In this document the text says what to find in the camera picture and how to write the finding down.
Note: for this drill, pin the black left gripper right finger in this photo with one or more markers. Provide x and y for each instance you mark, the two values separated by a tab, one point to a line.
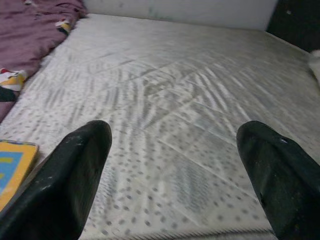
287	190

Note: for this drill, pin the white patterned mattress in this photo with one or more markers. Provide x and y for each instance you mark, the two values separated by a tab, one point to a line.
175	87

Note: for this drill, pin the dark tufted headboard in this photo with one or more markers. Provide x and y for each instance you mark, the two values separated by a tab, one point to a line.
295	22

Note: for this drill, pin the purple printed blanket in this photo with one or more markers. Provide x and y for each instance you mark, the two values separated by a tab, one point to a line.
25	37

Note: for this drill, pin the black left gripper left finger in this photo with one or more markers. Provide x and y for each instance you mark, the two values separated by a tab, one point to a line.
57	190

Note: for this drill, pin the yellow blue book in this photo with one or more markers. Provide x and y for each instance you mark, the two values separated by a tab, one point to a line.
15	165

